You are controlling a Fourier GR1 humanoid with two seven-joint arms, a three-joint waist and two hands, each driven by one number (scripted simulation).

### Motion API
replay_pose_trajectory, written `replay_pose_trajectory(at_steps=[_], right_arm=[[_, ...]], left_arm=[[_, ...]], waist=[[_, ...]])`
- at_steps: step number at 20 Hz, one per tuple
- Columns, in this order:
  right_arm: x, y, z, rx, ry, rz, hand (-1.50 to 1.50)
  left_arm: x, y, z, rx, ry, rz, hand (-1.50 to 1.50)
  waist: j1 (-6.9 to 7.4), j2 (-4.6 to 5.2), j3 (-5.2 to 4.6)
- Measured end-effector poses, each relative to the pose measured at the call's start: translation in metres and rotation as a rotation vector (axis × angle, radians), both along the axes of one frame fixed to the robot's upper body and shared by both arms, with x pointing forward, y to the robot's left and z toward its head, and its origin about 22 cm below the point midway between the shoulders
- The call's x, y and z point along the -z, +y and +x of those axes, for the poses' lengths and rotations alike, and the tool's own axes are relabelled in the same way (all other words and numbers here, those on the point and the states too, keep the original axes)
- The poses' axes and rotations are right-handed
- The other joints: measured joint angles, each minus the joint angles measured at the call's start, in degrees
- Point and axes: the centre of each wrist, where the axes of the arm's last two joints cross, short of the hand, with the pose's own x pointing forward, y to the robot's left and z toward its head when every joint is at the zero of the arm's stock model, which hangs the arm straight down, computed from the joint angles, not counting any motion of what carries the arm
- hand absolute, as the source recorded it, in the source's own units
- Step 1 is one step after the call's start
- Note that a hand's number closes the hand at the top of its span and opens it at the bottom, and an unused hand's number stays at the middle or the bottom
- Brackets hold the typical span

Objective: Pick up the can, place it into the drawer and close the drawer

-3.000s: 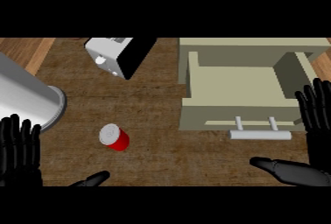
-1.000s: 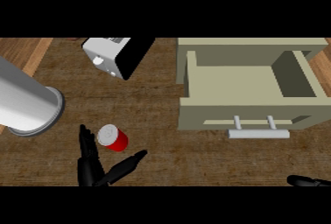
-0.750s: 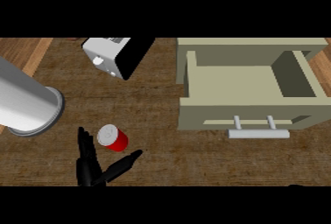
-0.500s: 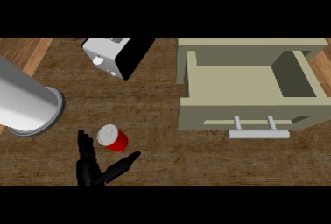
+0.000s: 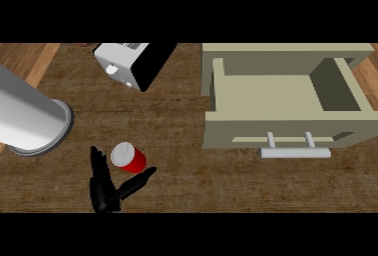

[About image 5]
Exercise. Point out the white and black toaster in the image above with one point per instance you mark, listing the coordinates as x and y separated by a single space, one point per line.
132 64

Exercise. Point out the beige cabinet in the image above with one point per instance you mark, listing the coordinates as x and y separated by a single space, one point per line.
275 53

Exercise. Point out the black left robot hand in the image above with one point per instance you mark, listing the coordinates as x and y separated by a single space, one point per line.
102 186

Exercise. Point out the large grey cylinder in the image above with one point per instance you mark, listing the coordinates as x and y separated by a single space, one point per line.
30 115

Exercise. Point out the red can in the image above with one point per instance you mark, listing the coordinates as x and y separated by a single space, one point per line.
132 160

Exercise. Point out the beige open drawer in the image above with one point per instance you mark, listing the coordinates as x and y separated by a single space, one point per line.
267 95

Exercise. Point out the beige drawer front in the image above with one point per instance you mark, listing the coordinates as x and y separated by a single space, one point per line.
290 129

